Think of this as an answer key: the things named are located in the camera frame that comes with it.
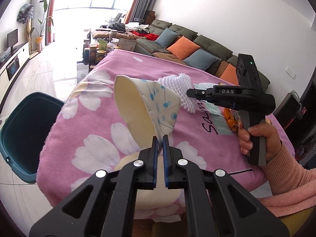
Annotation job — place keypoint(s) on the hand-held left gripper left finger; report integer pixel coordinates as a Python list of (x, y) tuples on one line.
[(155, 163)]

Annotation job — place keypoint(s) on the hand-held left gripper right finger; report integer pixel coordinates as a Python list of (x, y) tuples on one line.
[(165, 165)]

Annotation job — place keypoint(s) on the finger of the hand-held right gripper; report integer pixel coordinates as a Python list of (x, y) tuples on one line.
[(197, 93), (217, 102)]

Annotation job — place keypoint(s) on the white foam fruit net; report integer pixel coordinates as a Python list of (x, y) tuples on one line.
[(177, 81)]

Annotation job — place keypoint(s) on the orange peel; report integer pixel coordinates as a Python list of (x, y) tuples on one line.
[(230, 121)]

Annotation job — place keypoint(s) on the blue dotted paper cup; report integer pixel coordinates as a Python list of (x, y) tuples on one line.
[(140, 103)]

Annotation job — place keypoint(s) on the teal plastic bin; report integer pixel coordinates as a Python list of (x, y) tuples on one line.
[(24, 133)]

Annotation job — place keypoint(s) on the person's right forearm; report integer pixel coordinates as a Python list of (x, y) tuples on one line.
[(291, 182)]

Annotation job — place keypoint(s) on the person's right hand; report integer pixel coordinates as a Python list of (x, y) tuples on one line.
[(272, 140)]

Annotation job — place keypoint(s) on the pale green wrapper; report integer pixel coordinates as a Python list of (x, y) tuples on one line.
[(221, 122)]

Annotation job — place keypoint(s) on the orange cushion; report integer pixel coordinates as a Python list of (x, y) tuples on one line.
[(229, 75), (184, 48)]

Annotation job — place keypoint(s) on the blue grey cushion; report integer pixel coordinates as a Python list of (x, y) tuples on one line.
[(200, 60), (166, 38)]

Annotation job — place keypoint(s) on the olive green sofa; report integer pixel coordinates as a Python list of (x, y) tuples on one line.
[(212, 44)]

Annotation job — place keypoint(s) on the red cloth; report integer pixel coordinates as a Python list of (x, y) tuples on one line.
[(151, 37)]

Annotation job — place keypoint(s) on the pink floral blanket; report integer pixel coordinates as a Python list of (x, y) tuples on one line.
[(86, 118)]

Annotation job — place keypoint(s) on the brown cardboard box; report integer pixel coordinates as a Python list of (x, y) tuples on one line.
[(149, 16)]

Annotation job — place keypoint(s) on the orange and grey curtain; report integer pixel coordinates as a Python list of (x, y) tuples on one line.
[(142, 0)]

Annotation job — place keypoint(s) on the exercise bike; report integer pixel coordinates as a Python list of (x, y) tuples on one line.
[(116, 21)]

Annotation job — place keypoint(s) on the group of glass jars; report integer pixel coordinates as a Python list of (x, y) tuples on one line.
[(95, 54)]

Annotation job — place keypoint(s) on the glass coffee table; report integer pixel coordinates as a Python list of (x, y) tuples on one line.
[(82, 70)]

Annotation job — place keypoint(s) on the orange striped curtain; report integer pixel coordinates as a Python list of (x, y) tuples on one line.
[(52, 9)]

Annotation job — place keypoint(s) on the tall green potted plant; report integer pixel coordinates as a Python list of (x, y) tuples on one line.
[(44, 24)]

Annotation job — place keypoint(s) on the white tv cabinet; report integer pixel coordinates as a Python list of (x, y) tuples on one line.
[(13, 61)]

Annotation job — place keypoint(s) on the white standing air conditioner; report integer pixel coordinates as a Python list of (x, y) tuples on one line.
[(39, 9)]

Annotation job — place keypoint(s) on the black monitor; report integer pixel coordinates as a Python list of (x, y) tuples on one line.
[(12, 38)]

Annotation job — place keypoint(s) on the standing fan with cover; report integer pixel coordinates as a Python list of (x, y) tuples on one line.
[(24, 13)]

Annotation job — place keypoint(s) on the white wall switch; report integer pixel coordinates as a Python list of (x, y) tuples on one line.
[(291, 72)]

